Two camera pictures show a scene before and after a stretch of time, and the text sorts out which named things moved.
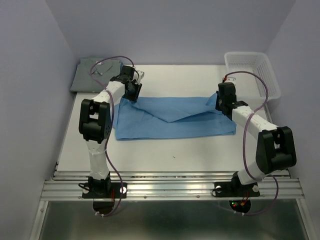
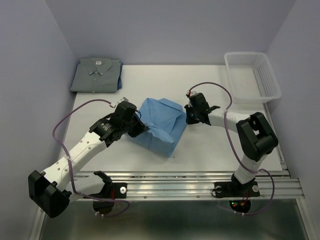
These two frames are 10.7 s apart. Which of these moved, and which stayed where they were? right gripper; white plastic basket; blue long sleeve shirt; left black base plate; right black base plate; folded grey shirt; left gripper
Moved: right gripper; left gripper; blue long sleeve shirt
Stayed: left black base plate; right black base plate; white plastic basket; folded grey shirt
